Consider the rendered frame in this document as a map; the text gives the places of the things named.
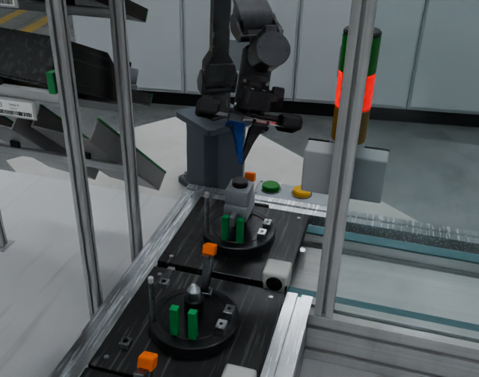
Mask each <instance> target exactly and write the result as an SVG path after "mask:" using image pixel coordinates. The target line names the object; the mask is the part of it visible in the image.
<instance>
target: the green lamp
mask: <svg viewBox="0 0 479 377"><path fill-rule="evenodd" d="M346 47H347V35H346V34H345V33H343V37H342V44H341V56H340V63H339V70H340V71H341V72H343V71H344V60H345V53H346Z"/></svg>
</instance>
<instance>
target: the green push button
mask: <svg viewBox="0 0 479 377"><path fill-rule="evenodd" d="M262 189H263V190H264V191H266V192H269V193H274V192H277V191H279V190H280V184H279V183H277V182H276V181H272V180H268V181H266V182H264V183H263V184H262Z"/></svg>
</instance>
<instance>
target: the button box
mask: <svg viewBox="0 0 479 377"><path fill-rule="evenodd" d="M264 182H266V181H263V180H260V181H259V183H258V184H257V187H256V189H255V190H254V193H255V194H256V195H261V196H266V197H275V198H280V199H285V200H293V201H298V202H303V203H311V204H316V205H321V206H327V203H328V196H329V195H328V194H321V193H316V192H311V194H310V196H308V197H296V196H295V195H293V188H294V187H295V186H292V185H287V184H282V183H279V184H280V190H279V191H277V192H274V193H269V192H266V191H264V190H263V189H262V184H263V183H264Z"/></svg>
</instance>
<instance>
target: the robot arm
mask: <svg viewBox="0 0 479 377"><path fill-rule="evenodd" d="M233 2H234V9H233V13H232V14H231V0H210V47H209V51H208V53H207V54H206V55H205V56H204V58H203V60H202V69H201V70H200V71H199V74H198V79H197V85H198V90H199V92H200V94H201V95H202V97H201V98H200V99H199V100H198V101H197V104H196V108H195V115H196V116H198V117H205V118H208V119H210V120H211V121H215V120H220V119H223V118H226V120H227V122H226V124H225V126H226V127H227V128H230V129H231V133H232V136H233V139H234V143H235V148H236V152H237V161H238V164H241V165H243V163H244V161H245V159H246V157H247V155H248V153H249V151H250V149H251V147H252V145H253V144H254V142H255V141H256V139H257V137H258V136H259V134H263V133H265V132H267V131H268V130H269V127H268V125H271V126H275V128H276V129H277V130H278V131H281V132H289V133H294V132H297V131H299V130H300V129H301V128H302V117H301V116H300V115H297V114H290V113H286V112H284V113H282V114H280V115H279V116H275V115H271V114H265V112H268V113H269V112H270V111H271V107H272V106H274V107H279V108H281V107H282V106H283V101H284V88H280V87H272V90H271V91H270V90H269V83H270V78H271V73H272V71H273V70H274V69H276V68H277V67H279V66H281V65H282V64H283V63H284V62H285V61H286V60H287V59H288V58H289V56H290V44H289V42H288V40H287V38H286V37H285V36H284V35H283V32H284V30H283V28H282V27H281V25H280V24H279V22H278V20H277V18H276V16H275V14H274V13H273V12H272V8H271V7H270V5H269V2H268V1H267V0H233ZM230 27H231V33H232V35H233V36H234V37H235V39H236V40H237V42H238V43H239V42H249V44H248V45H247V46H246V47H245V48H244V49H243V50H242V57H241V63H240V68H239V74H238V73H237V69H236V67H235V64H234V63H233V61H232V59H231V57H230V55H229V43H230ZM237 79H238V81H237ZM235 92H236V95H235V100H234V107H233V108H230V101H231V93H235ZM244 120H246V121H250V122H251V126H250V127H249V128H248V132H247V136H246V139H245V143H244V146H243V134H244V128H245V123H243V121H244Z"/></svg>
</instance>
